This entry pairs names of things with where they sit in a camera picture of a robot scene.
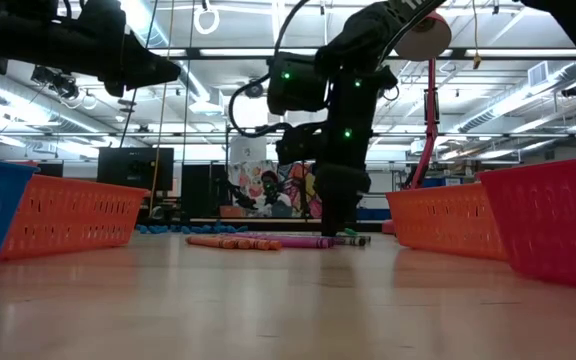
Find magenta crayon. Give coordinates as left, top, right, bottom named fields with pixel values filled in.
left=247, top=235, right=337, bottom=250

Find scattered blue caps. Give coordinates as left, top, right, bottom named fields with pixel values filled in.
left=135, top=216, right=385, bottom=233

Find black ceiling camera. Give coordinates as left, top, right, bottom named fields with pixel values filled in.
left=244, top=78, right=265, bottom=99

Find orange plastic basket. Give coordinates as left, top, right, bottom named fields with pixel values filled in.
left=0, top=173, right=150, bottom=262
left=385, top=182, right=510, bottom=262

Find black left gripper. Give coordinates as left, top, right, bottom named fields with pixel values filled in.
left=0, top=0, right=182, bottom=99

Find yellow rope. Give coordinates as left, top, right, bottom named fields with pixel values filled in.
left=148, top=0, right=176, bottom=214

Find person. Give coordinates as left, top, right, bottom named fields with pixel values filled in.
left=256, top=169, right=294, bottom=219

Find red desk lamp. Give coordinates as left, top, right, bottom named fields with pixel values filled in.
left=381, top=9, right=453, bottom=236

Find black crayon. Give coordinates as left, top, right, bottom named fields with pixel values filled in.
left=331, top=234, right=372, bottom=247

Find black cabinet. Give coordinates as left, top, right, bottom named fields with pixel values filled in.
left=181, top=163, right=229, bottom=219

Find orange crayon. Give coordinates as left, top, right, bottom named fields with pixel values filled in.
left=186, top=235, right=242, bottom=250
left=220, top=238, right=283, bottom=251

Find black monitor screen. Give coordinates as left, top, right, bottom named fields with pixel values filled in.
left=96, top=146, right=175, bottom=192

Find white hanging ring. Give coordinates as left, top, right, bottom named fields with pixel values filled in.
left=193, top=3, right=221, bottom=36

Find white ceiling light strip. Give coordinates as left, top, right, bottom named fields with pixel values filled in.
left=148, top=47, right=576, bottom=59

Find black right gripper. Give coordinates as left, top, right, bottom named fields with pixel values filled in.
left=313, top=162, right=372, bottom=237

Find red plastic basket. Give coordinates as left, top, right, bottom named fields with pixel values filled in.
left=477, top=153, right=576, bottom=292

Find colourful wall mural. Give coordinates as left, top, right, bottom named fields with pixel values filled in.
left=227, top=159, right=325, bottom=219

